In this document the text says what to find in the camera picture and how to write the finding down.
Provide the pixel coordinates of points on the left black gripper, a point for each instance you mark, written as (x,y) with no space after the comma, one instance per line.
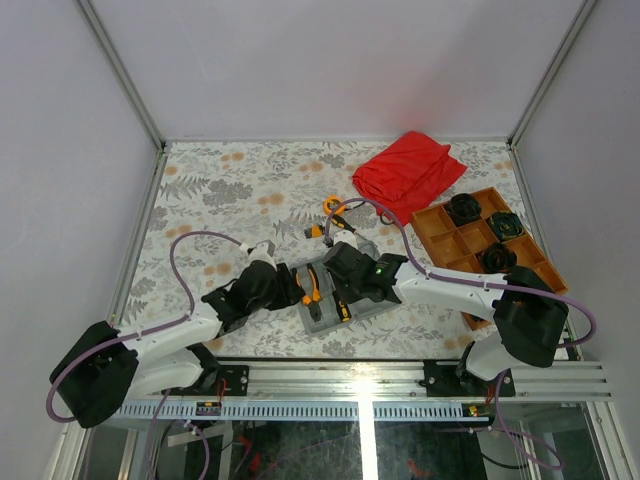
(288,288)

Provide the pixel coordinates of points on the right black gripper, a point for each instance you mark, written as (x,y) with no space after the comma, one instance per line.
(345,294)

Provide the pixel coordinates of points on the black yellow screwdriver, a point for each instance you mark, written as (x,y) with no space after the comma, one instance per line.
(344,311)
(342,223)

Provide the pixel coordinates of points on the grey plastic tool case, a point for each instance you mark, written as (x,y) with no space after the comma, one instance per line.
(360,310)

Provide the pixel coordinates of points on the orange handled pliers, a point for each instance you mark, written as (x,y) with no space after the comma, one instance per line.
(312,300)

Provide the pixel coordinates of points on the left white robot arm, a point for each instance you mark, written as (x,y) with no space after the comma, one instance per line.
(108,366)

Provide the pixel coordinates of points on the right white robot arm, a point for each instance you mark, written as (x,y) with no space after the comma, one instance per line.
(529,319)

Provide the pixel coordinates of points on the hex key set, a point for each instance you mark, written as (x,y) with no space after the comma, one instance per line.
(314,231)

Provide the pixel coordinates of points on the black tape roll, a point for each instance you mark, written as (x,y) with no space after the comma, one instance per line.
(386,219)

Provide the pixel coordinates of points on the orange tape measure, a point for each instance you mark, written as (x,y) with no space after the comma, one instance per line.
(333,204)

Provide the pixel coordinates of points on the wooden compartment tray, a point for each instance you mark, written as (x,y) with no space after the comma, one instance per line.
(478,233)

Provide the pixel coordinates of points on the red folded cloth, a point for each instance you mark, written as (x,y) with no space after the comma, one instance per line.
(408,175)

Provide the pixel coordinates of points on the black spinning top upper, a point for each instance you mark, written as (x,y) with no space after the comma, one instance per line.
(463,209)

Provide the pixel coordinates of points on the black orange spinning top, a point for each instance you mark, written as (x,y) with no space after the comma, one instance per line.
(497,258)

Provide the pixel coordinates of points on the green black spinning top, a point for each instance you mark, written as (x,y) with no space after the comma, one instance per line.
(505,225)

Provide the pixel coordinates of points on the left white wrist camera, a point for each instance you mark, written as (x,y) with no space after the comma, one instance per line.
(262,252)

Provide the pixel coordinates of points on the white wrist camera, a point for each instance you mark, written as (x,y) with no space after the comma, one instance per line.
(262,252)
(346,237)

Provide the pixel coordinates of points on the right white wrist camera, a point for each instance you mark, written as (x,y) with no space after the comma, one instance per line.
(346,237)

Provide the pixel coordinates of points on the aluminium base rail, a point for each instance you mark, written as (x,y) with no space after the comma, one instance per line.
(396,390)

